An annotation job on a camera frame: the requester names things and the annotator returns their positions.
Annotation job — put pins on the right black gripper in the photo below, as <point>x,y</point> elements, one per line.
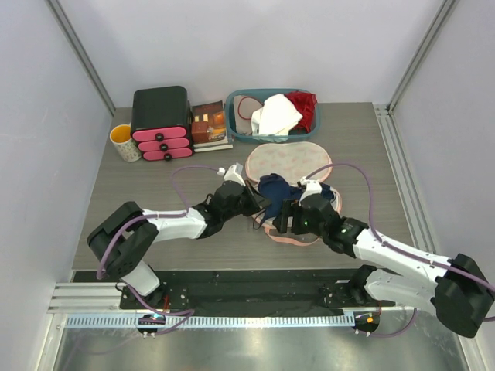
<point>288,209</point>

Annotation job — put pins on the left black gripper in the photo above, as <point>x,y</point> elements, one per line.
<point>255,199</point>

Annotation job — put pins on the pink mesh laundry bag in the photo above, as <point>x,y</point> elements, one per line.
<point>292,161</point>

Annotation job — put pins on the navy blue bra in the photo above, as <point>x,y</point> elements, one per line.
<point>277,189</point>

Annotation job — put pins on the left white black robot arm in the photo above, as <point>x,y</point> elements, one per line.
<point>123,239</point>

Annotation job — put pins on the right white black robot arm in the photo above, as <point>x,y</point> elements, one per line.
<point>454,290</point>

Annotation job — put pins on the teal plastic basket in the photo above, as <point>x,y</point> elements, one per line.
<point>262,95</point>

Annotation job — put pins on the white cloth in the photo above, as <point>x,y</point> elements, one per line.
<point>276,117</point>

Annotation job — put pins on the stack of books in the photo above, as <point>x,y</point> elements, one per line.
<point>208,127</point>

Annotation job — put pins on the grey cloth with red loop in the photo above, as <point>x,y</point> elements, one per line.
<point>244,107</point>

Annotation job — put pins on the red garment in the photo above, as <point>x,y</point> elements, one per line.
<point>305,103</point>

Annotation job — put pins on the black pink drawer organizer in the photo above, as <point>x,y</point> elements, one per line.
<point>161,123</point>

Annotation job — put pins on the yellow inside patterned mug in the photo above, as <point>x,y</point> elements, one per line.
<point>120,137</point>

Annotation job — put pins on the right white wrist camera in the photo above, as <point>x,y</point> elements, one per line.
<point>309,187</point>

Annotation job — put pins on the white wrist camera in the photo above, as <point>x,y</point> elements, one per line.
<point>309,187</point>
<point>232,173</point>

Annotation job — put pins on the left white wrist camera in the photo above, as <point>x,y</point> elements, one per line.
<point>232,173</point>

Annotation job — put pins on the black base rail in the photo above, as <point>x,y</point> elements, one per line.
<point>260,293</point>

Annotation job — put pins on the white slotted cable duct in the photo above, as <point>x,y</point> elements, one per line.
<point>142,320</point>

